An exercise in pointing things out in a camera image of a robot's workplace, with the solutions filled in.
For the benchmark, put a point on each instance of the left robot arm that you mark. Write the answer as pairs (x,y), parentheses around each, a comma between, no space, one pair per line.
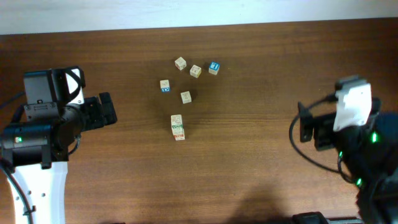
(35,150)

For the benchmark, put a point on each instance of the red edged wooden block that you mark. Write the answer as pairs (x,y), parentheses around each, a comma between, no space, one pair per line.
(178,131)

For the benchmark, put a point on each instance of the wooden animal picture block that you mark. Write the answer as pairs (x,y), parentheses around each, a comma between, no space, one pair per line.
(195,71)

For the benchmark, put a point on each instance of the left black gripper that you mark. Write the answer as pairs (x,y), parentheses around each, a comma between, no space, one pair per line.
(102,116)

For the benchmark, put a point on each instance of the blue letter E block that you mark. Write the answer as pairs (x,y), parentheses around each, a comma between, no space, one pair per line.
(165,86)

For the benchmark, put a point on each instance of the wooden block top left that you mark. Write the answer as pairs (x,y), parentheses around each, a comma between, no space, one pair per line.
(180,63)

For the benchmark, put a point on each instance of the black table clamp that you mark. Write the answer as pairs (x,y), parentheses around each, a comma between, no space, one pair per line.
(318,218)

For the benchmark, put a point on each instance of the blue letter T block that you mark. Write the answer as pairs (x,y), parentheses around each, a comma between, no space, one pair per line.
(214,68)

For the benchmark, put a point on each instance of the red letter E block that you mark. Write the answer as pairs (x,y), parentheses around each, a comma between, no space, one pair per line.
(179,137)

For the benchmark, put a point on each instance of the plain wooden picture block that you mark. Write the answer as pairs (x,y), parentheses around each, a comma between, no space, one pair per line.
(186,97)

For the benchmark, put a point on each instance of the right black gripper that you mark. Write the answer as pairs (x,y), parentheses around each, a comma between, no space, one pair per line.
(319,124)

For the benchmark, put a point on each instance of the green letter R block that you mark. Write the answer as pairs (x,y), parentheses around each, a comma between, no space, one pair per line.
(177,126)

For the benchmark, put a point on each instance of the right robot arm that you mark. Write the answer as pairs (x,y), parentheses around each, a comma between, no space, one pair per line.
(367,156)

